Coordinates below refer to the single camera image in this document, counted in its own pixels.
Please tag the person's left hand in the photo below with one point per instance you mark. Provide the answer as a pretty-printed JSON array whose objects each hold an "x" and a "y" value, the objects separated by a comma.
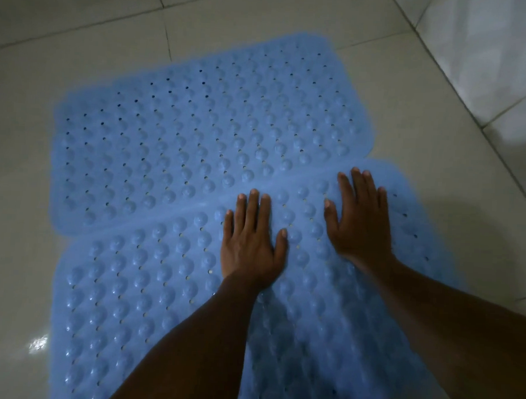
[{"x": 250, "y": 253}]

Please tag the person's right hand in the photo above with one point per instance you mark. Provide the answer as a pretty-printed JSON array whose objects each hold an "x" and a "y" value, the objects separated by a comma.
[{"x": 361, "y": 230}]

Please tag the person's left little finger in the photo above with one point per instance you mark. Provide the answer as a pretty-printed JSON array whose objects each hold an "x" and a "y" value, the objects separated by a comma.
[{"x": 228, "y": 226}]

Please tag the person's right thumb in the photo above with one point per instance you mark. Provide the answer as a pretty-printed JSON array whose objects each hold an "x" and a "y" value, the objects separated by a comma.
[{"x": 330, "y": 219}]

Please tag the person's left thumb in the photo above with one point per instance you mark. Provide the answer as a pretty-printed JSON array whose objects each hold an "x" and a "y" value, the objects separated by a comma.
[{"x": 281, "y": 248}]

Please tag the person's right little finger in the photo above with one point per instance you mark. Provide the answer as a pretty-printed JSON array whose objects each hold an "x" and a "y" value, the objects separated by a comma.
[{"x": 382, "y": 203}]

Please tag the person's right middle finger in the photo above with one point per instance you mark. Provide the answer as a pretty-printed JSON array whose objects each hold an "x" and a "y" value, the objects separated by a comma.
[{"x": 358, "y": 187}]

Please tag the person's left middle finger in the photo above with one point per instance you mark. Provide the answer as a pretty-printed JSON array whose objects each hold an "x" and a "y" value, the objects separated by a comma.
[{"x": 252, "y": 210}]

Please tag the blue rubber bath mat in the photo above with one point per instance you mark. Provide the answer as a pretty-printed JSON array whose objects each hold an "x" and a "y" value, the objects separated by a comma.
[
  {"x": 154, "y": 288},
  {"x": 196, "y": 129}
]

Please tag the person's left forearm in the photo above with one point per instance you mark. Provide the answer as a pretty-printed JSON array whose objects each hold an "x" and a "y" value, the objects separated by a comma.
[{"x": 195, "y": 351}]

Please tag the person's right forearm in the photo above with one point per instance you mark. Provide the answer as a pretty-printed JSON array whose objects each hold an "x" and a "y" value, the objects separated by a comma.
[{"x": 453, "y": 336}]

